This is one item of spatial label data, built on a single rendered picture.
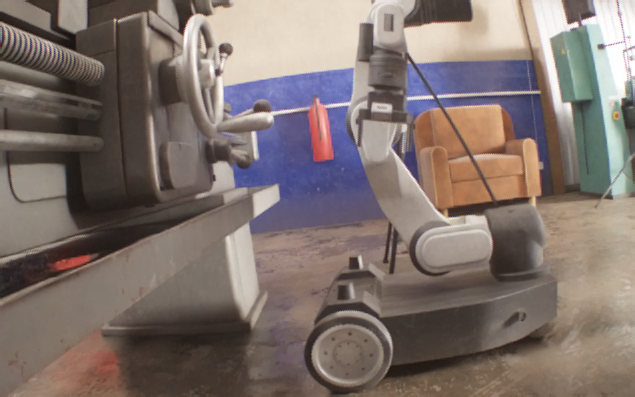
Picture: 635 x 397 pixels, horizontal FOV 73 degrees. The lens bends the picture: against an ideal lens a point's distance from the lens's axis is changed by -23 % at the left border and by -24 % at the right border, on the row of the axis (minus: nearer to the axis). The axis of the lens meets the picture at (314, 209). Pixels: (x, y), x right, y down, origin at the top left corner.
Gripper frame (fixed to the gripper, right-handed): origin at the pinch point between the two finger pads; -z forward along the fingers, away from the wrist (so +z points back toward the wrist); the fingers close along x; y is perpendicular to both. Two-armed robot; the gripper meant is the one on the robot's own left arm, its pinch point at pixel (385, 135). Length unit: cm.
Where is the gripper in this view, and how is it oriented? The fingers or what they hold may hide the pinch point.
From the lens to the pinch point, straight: 119.6
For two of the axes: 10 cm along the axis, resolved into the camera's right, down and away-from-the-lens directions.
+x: -9.9, -0.8, 1.3
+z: 0.7, -9.9, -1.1
